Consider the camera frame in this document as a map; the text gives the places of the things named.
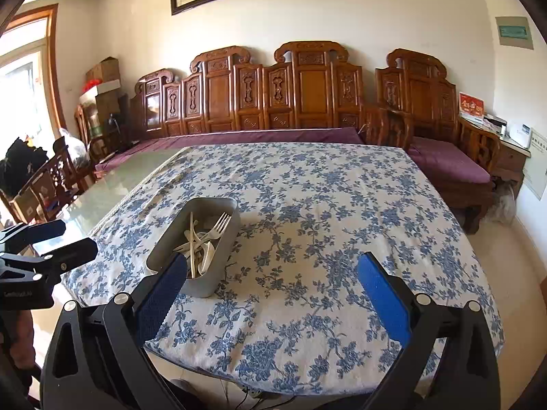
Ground wall electrical panel box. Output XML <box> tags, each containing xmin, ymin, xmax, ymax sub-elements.
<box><xmin>495</xmin><ymin>17</ymin><xmax>534</xmax><ymax>50</ymax></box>

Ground carved wooden armchair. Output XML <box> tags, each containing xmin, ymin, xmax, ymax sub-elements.
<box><xmin>362</xmin><ymin>48</ymin><xmax>494</xmax><ymax>234</ymax></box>

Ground white router box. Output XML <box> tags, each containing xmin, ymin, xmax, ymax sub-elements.
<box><xmin>508</xmin><ymin>123</ymin><xmax>531</xmax><ymax>149</ymax></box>

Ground red greeting card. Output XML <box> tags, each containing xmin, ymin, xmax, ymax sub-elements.
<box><xmin>459</xmin><ymin>92</ymin><xmax>485</xmax><ymax>123</ymax></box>

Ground purple sofa cushion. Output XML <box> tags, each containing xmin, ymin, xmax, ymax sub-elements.
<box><xmin>95</xmin><ymin>127</ymin><xmax>363</xmax><ymax>174</ymax></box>

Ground wooden side table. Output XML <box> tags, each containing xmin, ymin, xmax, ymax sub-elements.
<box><xmin>458</xmin><ymin>118</ymin><xmax>530</xmax><ymax>197</ymax></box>

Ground grey metal rectangular tray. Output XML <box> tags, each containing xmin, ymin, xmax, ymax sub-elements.
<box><xmin>146</xmin><ymin>197</ymin><xmax>240</xmax><ymax>298</ymax></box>

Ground steel fork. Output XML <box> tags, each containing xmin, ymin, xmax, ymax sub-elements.
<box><xmin>199</xmin><ymin>213</ymin><xmax>232</xmax><ymax>244</ymax></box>

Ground stacked cardboard boxes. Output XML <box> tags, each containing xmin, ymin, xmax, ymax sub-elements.
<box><xmin>79</xmin><ymin>56</ymin><xmax>121</xmax><ymax>138</ymax></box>

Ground dark wooden dining chair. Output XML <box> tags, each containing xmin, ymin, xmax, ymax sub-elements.
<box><xmin>1</xmin><ymin>137</ymin><xmax>82</xmax><ymax>223</ymax></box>

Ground long carved wooden sofa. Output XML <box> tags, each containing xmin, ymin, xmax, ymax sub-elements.
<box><xmin>123</xmin><ymin>41</ymin><xmax>365</xmax><ymax>153</ymax></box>

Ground purple armchair cushion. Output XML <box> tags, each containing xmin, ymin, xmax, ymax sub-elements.
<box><xmin>408</xmin><ymin>137</ymin><xmax>491</xmax><ymax>184</ymax></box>

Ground black bag on chair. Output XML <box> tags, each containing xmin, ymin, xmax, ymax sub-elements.
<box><xmin>0</xmin><ymin>138</ymin><xmax>48</xmax><ymax>199</ymax></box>

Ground white plastic soup spoon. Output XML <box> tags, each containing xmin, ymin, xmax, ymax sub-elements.
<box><xmin>198</xmin><ymin>242</ymin><xmax>215</xmax><ymax>275</ymax></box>

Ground cream plastic chopstick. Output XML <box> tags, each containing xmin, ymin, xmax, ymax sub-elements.
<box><xmin>188</xmin><ymin>211</ymin><xmax>197</xmax><ymax>278</ymax></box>

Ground blue floral tablecloth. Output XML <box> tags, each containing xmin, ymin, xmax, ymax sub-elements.
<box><xmin>63</xmin><ymin>142</ymin><xmax>504</xmax><ymax>395</ymax></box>

